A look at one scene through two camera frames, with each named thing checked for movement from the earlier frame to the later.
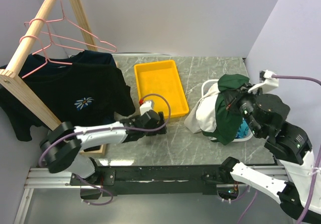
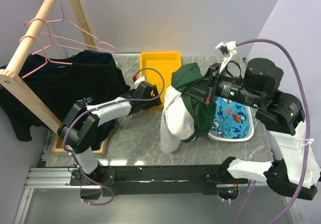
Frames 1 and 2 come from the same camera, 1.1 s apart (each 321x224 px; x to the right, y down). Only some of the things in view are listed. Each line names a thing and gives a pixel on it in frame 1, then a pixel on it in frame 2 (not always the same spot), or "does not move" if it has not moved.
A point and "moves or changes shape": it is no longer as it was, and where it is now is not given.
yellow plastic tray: x=162 y=78 moves or changes shape
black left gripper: x=161 y=130 -> x=152 y=104
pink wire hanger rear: x=64 y=18 does not move
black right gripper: x=230 y=96 -> x=205 y=89
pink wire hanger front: x=44 y=54 does not move
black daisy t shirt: x=81 y=94 does not move
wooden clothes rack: x=6 y=73 does not move
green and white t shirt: x=210 y=116 -> x=185 y=116
